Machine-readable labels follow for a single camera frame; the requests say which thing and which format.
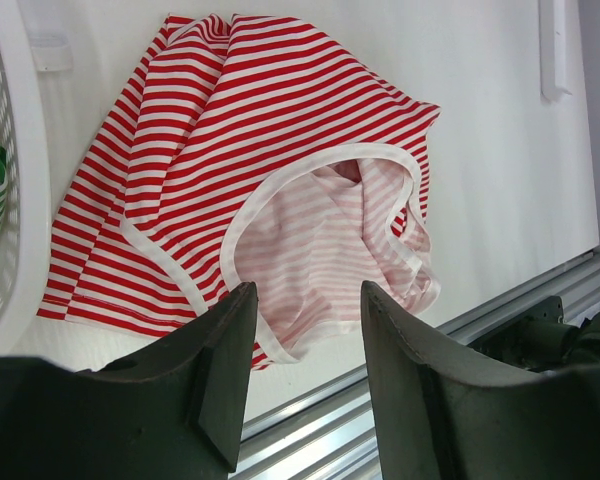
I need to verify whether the white plastic laundry basket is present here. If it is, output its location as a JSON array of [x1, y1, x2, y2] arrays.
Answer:
[[0, 1, 51, 356]]

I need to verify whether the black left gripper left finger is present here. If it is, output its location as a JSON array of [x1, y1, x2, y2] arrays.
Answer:
[[0, 283, 258, 479]]

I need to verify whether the red white striped tank top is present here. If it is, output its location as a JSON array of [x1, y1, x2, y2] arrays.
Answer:
[[37, 15, 440, 369]]

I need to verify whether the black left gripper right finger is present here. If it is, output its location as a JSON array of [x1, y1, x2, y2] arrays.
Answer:
[[361, 281, 600, 479]]

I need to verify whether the aluminium mounting rail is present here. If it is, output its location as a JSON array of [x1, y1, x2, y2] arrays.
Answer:
[[236, 251, 600, 479]]

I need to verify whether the silver clothes rack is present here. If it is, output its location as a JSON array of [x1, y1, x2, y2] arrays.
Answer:
[[538, 0, 583, 104]]

